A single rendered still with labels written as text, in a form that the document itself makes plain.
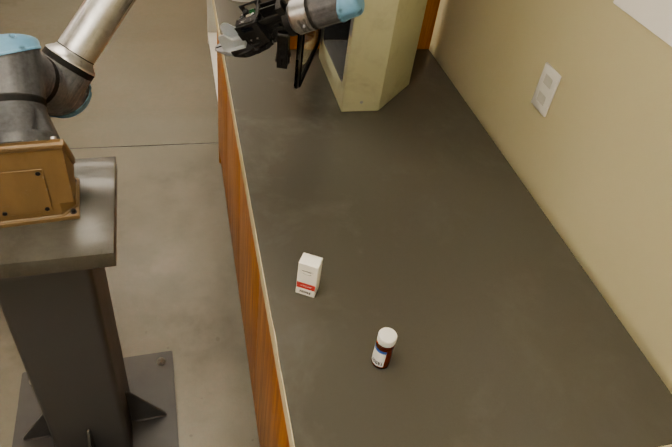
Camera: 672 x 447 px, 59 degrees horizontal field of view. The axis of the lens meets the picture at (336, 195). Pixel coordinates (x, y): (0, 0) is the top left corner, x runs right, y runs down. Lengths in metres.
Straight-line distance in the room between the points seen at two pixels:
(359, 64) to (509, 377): 0.89
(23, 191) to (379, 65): 0.92
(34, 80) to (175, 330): 1.24
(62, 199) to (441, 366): 0.82
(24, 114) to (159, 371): 1.18
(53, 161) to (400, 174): 0.79
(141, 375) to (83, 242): 0.97
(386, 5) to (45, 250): 0.97
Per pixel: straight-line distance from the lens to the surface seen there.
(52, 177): 1.30
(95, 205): 1.39
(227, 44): 1.39
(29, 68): 1.32
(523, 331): 1.24
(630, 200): 1.35
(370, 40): 1.61
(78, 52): 1.43
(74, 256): 1.29
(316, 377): 1.08
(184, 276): 2.47
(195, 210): 2.74
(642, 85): 1.32
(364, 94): 1.68
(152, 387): 2.17
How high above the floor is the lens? 1.85
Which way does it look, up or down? 40 degrees down
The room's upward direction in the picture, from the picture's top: 9 degrees clockwise
